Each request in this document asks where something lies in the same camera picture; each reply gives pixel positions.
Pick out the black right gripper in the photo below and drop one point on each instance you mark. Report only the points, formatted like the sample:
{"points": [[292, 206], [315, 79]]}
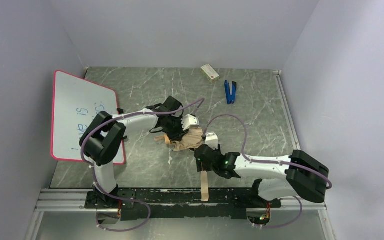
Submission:
{"points": [[204, 157]]}

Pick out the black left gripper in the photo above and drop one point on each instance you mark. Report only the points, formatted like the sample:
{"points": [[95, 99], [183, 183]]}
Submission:
{"points": [[175, 130]]}

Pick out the beige folding umbrella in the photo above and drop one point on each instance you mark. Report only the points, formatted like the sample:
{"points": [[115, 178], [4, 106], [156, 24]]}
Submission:
{"points": [[192, 140]]}

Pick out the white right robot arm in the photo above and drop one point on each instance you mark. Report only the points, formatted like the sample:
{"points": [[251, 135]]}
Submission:
{"points": [[297, 174]]}

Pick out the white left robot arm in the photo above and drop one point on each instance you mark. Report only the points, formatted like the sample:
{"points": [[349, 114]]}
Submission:
{"points": [[102, 140]]}

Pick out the small white red box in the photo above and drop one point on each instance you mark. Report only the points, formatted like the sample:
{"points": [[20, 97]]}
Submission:
{"points": [[210, 73]]}

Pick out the blue stapler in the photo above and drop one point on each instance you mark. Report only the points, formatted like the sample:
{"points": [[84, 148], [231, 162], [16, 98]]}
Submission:
{"points": [[230, 91]]}

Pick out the pink framed whiteboard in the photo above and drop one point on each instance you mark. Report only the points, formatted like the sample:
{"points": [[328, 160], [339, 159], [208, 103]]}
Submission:
{"points": [[76, 102]]}

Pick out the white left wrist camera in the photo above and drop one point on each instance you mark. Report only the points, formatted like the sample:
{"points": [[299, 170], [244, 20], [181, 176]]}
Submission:
{"points": [[189, 122]]}

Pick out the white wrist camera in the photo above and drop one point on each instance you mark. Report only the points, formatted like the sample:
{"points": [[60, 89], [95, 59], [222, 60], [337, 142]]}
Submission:
{"points": [[211, 140], [189, 122]]}

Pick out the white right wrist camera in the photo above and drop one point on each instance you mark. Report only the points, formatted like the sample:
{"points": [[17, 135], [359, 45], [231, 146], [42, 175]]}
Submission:
{"points": [[211, 140]]}

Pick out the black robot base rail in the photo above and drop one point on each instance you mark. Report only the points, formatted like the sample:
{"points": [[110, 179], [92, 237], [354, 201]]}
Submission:
{"points": [[175, 203]]}

